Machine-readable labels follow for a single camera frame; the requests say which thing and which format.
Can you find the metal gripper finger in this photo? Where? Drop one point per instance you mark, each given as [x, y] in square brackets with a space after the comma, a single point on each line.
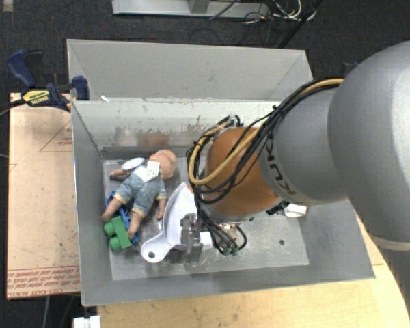
[188, 225]
[195, 251]

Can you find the white plastic scoop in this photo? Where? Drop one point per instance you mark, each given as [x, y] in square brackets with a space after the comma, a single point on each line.
[176, 214]

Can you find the baby doll in blue clothes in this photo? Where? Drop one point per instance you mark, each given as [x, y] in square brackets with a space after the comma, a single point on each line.
[144, 190]

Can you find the blue plastic toy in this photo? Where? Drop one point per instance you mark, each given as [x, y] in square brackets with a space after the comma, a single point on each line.
[124, 214]

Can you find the green toy block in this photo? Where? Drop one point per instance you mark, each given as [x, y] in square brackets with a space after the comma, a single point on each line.
[118, 232]

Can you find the grey metal bin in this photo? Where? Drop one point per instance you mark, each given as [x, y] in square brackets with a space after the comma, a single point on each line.
[191, 80]

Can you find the brown cardboard board, red print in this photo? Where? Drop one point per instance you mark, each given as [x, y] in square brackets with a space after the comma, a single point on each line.
[41, 200]

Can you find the black cylinder on white bracket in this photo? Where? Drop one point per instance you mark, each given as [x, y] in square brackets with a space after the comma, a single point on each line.
[295, 211]

